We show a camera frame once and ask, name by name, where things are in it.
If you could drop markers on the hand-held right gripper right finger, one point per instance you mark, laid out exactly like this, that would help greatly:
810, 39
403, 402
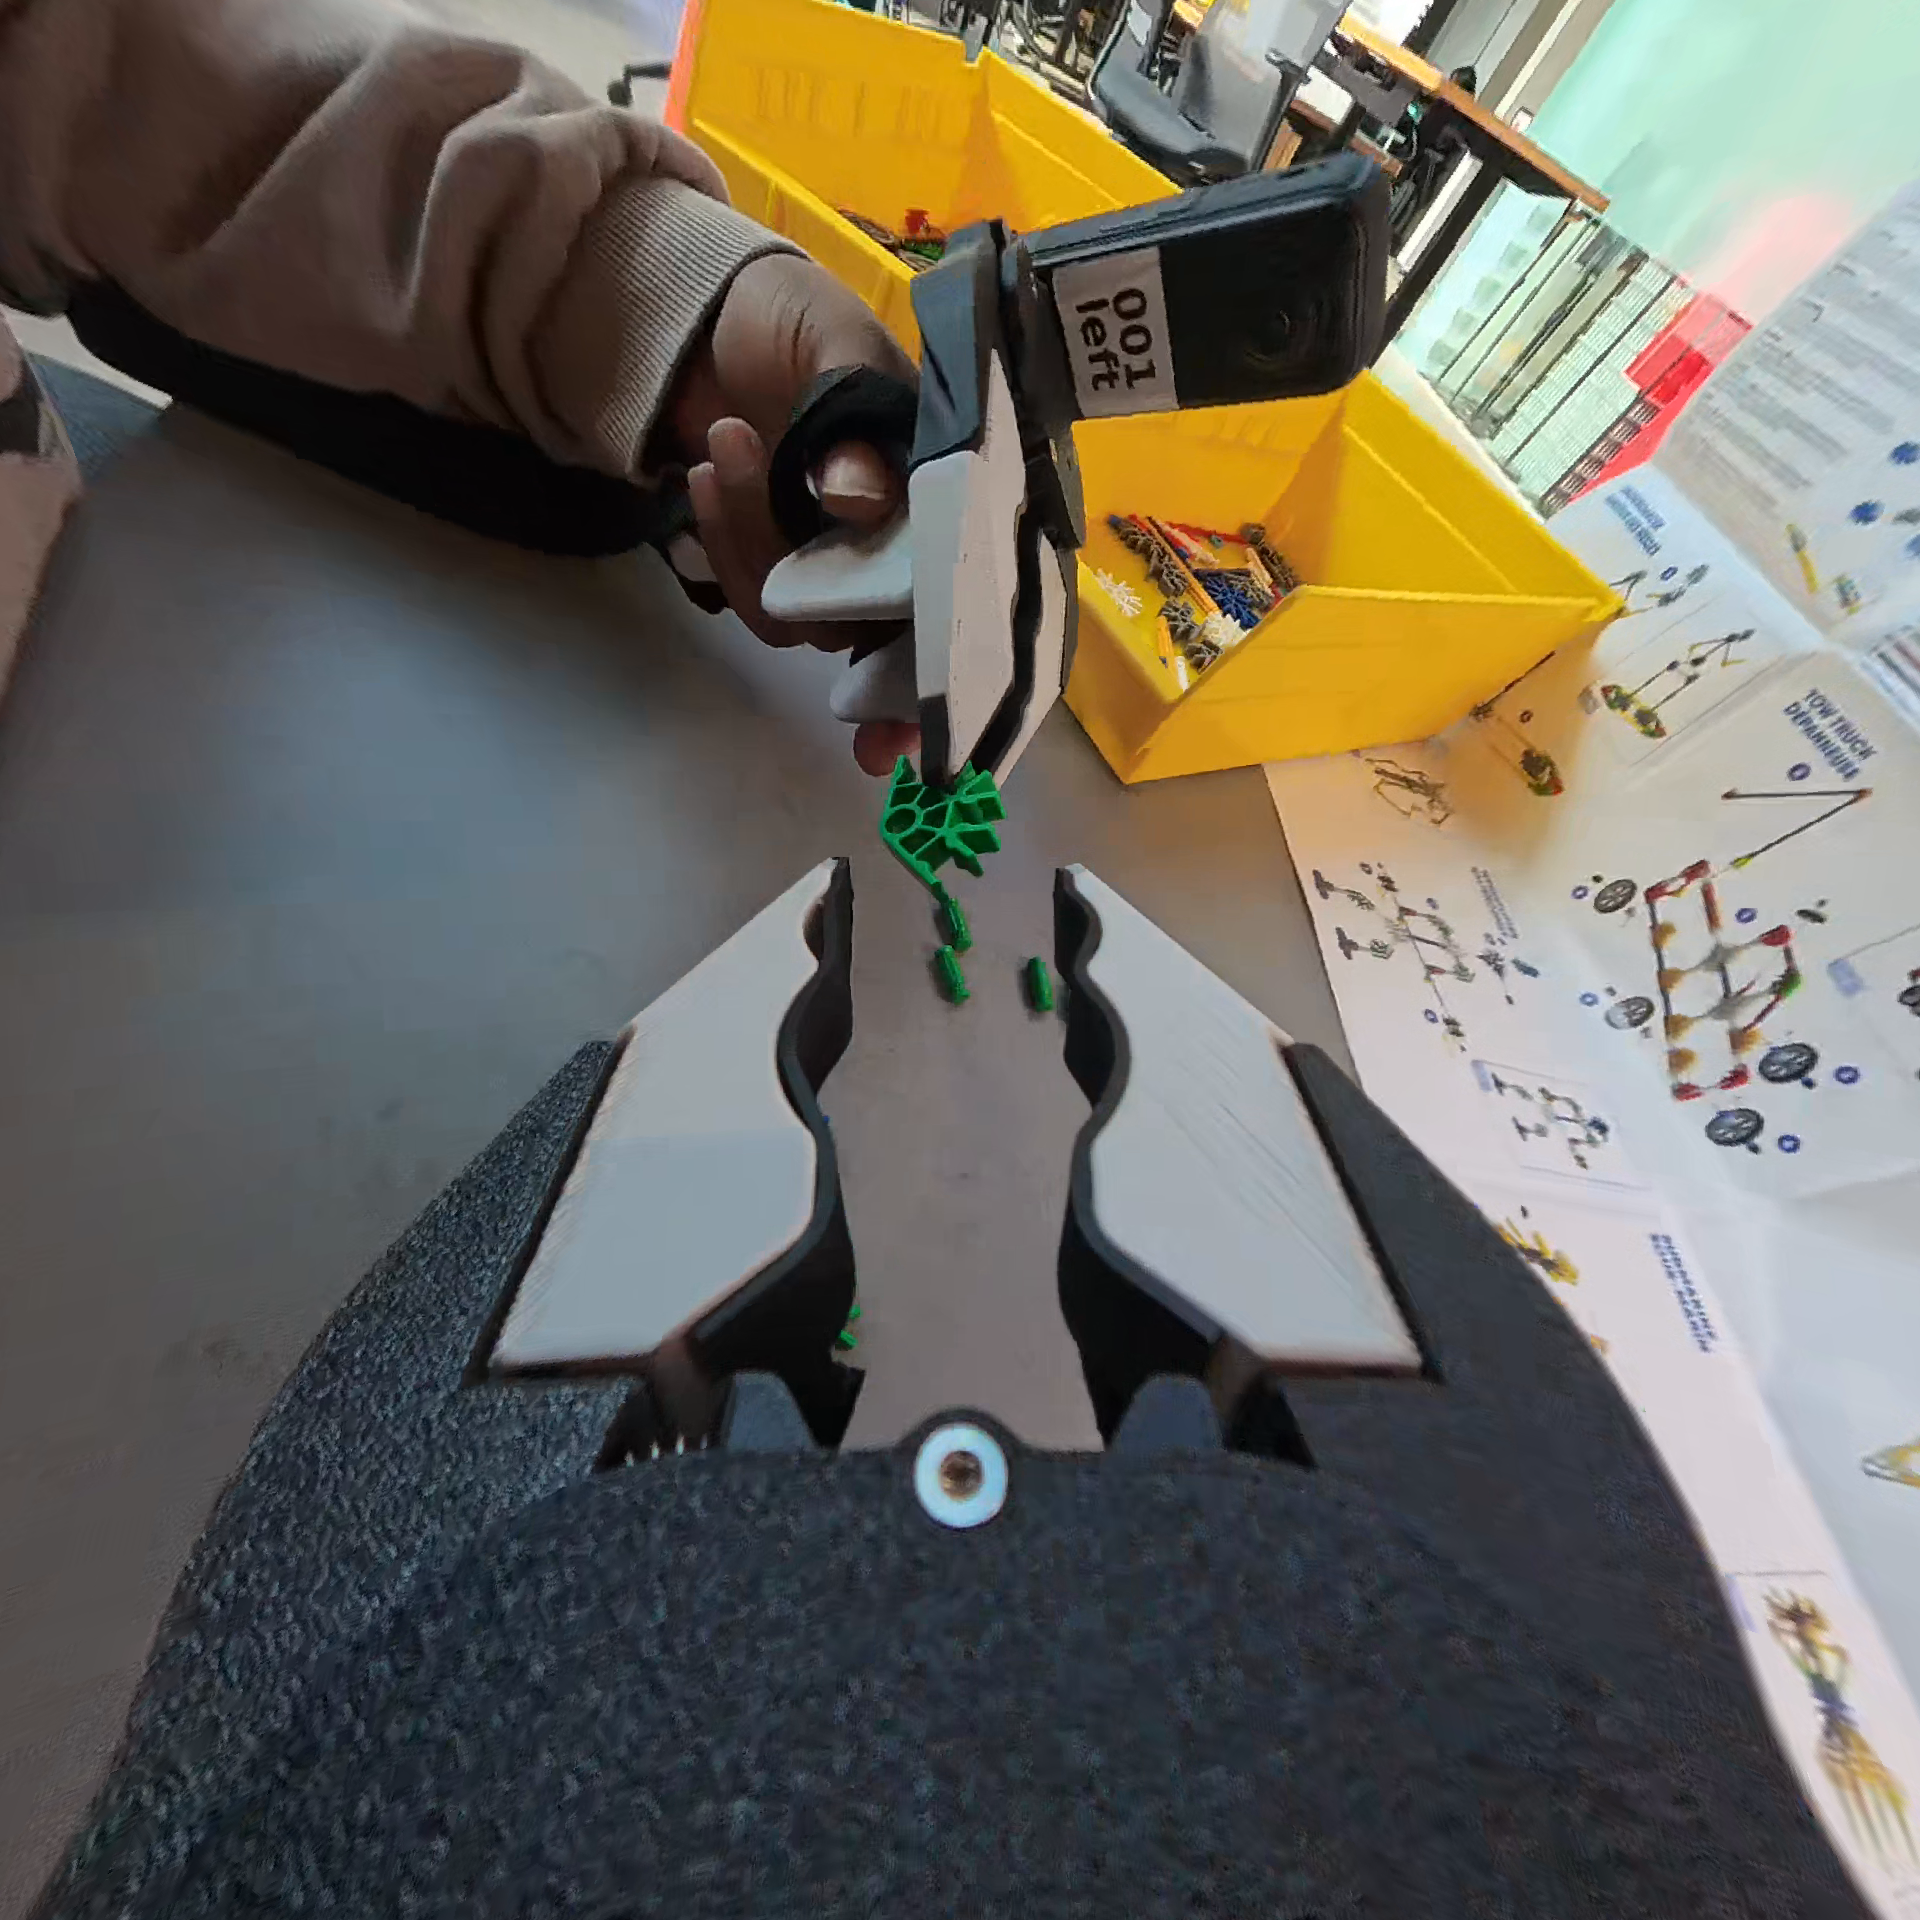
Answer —
1244, 1201

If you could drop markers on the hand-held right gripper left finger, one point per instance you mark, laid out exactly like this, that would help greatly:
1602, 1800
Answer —
676, 1201

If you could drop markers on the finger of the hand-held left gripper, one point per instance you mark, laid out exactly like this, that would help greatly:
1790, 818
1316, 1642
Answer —
967, 599
1052, 630

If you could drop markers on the pile of toy pieces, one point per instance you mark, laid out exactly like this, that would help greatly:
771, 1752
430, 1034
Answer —
901, 234
1202, 586

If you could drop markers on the yellow plastic bin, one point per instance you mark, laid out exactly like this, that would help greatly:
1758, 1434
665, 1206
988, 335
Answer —
810, 89
1349, 691

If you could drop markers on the grey desk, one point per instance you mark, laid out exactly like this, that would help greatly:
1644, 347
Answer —
300, 901

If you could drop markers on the person's left hand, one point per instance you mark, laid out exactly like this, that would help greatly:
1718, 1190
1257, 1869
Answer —
751, 375

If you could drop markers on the black office chair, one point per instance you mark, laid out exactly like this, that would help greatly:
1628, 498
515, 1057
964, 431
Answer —
1202, 89

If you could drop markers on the wooden table with black legs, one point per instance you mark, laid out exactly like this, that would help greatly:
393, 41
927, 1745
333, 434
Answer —
1500, 136

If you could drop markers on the white instruction sheet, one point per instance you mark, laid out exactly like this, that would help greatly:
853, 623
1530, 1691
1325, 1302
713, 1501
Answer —
1651, 1201

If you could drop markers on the red box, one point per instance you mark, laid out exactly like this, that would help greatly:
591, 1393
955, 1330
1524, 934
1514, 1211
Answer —
1694, 353

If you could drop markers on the grey chair seat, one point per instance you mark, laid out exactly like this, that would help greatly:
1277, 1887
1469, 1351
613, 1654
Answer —
100, 421

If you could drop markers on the person's beige jacket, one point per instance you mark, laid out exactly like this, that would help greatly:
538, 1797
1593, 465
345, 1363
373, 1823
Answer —
31, 495

